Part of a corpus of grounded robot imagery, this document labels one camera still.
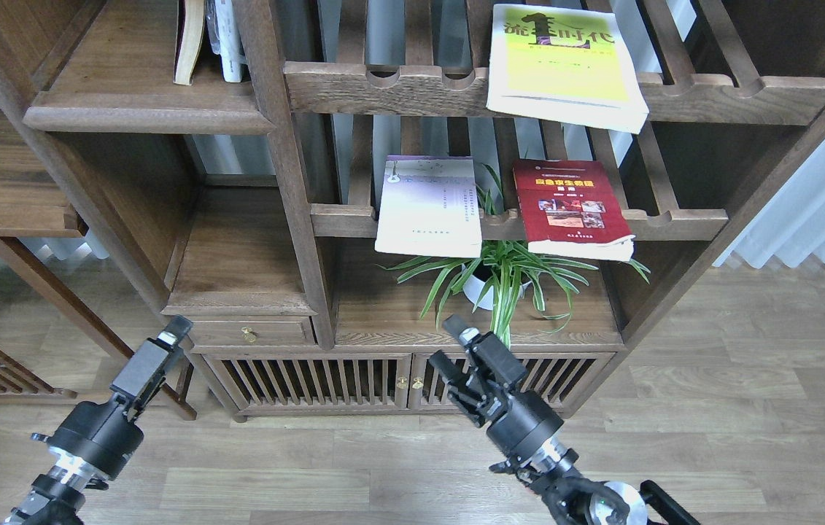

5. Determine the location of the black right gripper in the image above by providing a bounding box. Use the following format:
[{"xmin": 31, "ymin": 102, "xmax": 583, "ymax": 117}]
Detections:
[{"xmin": 428, "ymin": 315, "xmax": 566, "ymax": 463}]

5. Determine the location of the red cover book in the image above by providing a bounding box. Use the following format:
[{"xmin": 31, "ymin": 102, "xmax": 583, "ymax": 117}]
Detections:
[{"xmin": 513, "ymin": 159, "xmax": 635, "ymax": 262}]

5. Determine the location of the pale lavender cover book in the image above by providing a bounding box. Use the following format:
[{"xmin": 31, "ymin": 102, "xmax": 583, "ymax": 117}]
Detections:
[{"xmin": 375, "ymin": 155, "xmax": 482, "ymax": 258}]

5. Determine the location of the dark wooden bookshelf unit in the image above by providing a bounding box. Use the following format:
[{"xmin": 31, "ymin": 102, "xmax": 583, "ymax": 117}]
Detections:
[{"xmin": 0, "ymin": 1, "xmax": 825, "ymax": 421}]

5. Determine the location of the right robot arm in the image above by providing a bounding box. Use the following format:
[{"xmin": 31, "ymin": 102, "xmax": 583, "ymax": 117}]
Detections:
[{"xmin": 429, "ymin": 316, "xmax": 696, "ymax": 524}]

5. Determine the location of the green spider plant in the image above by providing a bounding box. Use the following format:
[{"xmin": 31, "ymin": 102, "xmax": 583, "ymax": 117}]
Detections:
[{"xmin": 381, "ymin": 163, "xmax": 652, "ymax": 400}]

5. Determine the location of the upright white book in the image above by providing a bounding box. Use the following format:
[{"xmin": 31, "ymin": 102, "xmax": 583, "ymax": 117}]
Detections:
[{"xmin": 206, "ymin": 1, "xmax": 247, "ymax": 83}]

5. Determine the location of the upright cream paged book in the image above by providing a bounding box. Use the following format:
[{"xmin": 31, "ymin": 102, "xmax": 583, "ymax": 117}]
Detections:
[{"xmin": 174, "ymin": 0, "xmax": 206, "ymax": 85}]

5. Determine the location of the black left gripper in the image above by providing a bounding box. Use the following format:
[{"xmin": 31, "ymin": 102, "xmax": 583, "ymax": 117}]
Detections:
[{"xmin": 31, "ymin": 316, "xmax": 193, "ymax": 482}]

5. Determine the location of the yellow green cover book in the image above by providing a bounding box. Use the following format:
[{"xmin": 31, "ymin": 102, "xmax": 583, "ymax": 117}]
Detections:
[{"xmin": 486, "ymin": 4, "xmax": 648, "ymax": 133}]

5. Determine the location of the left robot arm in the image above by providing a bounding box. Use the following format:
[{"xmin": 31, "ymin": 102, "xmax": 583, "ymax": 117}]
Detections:
[{"xmin": 4, "ymin": 316, "xmax": 193, "ymax": 524}]

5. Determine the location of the brass drawer knob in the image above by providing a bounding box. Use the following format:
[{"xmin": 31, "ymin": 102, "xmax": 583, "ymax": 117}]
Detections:
[{"xmin": 240, "ymin": 327, "xmax": 258, "ymax": 343}]

